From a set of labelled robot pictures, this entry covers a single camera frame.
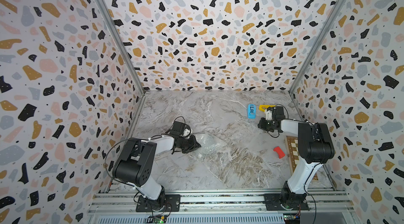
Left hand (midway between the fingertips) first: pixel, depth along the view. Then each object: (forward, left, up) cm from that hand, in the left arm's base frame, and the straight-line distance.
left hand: (202, 145), depth 90 cm
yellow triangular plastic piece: (+33, -46, -4) cm, 57 cm away
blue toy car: (+25, -33, 0) cm, 41 cm away
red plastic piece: (-4, -45, -2) cm, 45 cm away
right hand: (+16, -37, -2) cm, 40 cm away
